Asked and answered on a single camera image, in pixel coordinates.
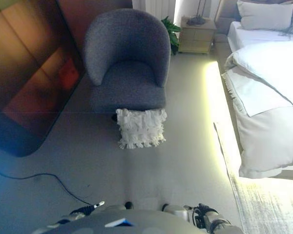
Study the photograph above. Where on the white fringed cushion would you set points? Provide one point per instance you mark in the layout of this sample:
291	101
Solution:
140	129

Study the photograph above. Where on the white duvet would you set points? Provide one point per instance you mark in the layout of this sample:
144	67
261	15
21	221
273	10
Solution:
271	65

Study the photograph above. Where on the pale grey rug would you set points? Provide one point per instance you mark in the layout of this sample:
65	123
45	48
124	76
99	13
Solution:
271	209

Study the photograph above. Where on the colourful rug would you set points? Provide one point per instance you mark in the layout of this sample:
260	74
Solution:
27	73

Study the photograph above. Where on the grey fabric armchair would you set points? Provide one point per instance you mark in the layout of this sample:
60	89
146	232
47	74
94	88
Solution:
127	48

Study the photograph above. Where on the beige upholstered headboard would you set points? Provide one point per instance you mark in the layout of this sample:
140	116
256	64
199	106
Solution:
224	12

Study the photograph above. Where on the white mattress sheet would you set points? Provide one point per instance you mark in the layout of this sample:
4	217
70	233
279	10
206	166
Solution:
246	36

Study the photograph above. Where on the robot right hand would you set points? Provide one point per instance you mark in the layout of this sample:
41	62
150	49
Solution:
202	210

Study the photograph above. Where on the silver robot right leg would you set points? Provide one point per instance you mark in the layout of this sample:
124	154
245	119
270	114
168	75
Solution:
175	210

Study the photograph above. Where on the green potted plant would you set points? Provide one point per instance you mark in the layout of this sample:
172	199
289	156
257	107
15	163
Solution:
172	31

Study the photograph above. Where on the silver robot left leg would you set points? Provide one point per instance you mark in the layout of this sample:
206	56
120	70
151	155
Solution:
117	207

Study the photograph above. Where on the light wooden nightstand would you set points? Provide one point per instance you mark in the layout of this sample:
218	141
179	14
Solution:
197	36

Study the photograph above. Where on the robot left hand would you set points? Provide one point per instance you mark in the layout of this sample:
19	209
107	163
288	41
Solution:
88	209

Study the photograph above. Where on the grey robot torso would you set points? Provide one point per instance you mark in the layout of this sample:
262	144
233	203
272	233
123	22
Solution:
136	223

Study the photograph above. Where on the white bed pillow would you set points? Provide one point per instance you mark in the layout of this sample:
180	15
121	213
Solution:
266	14

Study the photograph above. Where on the cream fringed bedspread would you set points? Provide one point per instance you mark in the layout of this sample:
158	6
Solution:
266	141

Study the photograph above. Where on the silver robot leg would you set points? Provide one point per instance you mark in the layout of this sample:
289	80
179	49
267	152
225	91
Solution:
175	210
117	207

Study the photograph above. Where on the dark ornament on nightstand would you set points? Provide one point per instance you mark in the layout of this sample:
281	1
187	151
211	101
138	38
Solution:
195	20

